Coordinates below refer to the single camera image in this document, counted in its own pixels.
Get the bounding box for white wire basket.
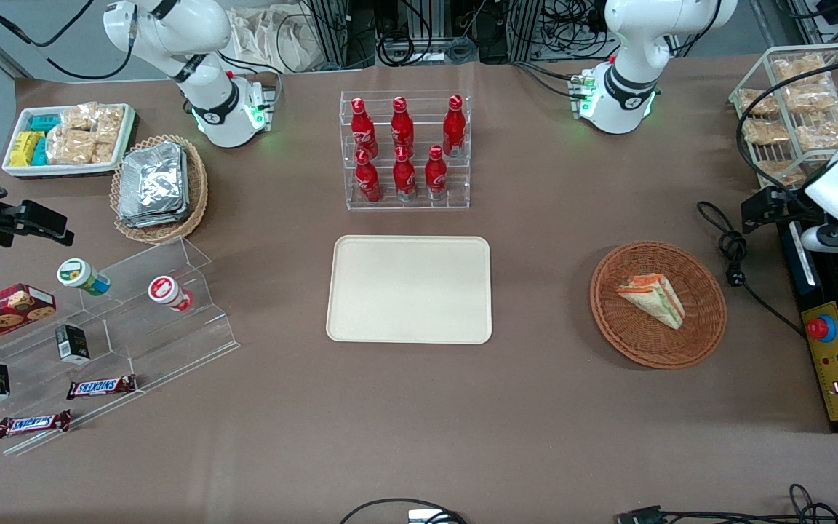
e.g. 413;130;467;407
728;44;838;191

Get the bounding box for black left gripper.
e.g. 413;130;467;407
742;186;826;235

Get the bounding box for red cola bottle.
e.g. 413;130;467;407
354;149;382;204
425;144;448;201
393;146;417;202
391;96;415;155
350;98;379;159
442;95;466;159

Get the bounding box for triangle sandwich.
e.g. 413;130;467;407
615;273;685;330

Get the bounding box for black tangled cables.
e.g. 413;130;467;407
663;483;838;524

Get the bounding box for snickers chocolate bar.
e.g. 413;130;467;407
66;374;137;400
0;410;72;439

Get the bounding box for light oval wicker basket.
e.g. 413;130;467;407
110;135;210;245

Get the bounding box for black power cable with plug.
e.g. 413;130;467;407
696;201;807;337

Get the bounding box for yellow snack pack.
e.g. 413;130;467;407
9;132;43;167

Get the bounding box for red-lid yogurt cup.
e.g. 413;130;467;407
148;275;193;312

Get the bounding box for green-lid yogurt cup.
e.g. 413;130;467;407
57;258;111;296

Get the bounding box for white cloth bag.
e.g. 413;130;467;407
228;6;318;74

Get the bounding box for brown round wicker basket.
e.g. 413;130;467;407
590;241;727;370

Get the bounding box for black arm base cables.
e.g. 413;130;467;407
512;61;588;100

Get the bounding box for beige plastic tray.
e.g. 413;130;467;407
326;234;493;345

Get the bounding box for silver foil pack stack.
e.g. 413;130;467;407
118;142;191;229

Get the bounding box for clear acrylic stepped shelf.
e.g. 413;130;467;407
0;237;240;457

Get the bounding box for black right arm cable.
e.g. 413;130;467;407
0;0;136;81

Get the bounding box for black yellow control box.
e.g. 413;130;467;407
775;218;838;435

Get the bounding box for black looped cable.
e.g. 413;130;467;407
339;498;467;524

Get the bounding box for aluminium profile frame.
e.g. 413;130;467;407
303;0;545;68

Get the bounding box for bagged brown snack pack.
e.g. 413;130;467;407
743;118;791;145
739;89;780;116
783;84;838;114
757;160;802;184
794;109;838;150
772;55;838;82

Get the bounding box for clear acrylic bottle rack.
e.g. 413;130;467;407
340;90;471;212

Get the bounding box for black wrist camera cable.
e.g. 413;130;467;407
735;62;838;194

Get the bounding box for white rectangular snack tray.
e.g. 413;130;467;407
1;103;136;179

